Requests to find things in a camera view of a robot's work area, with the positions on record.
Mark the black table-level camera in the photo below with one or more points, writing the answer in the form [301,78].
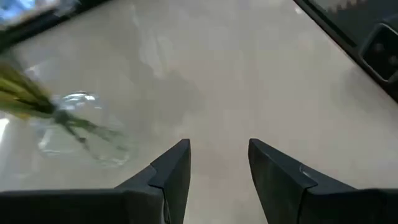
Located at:
[381,53]

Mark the clear glass vase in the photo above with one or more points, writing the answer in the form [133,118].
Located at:
[77,102]

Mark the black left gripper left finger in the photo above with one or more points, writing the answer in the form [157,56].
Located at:
[169,186]

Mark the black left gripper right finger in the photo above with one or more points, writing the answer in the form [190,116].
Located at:
[280,193]

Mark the green flower stems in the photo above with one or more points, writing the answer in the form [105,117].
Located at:
[21,96]

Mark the black metal table frame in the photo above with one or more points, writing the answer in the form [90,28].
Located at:
[335,34]

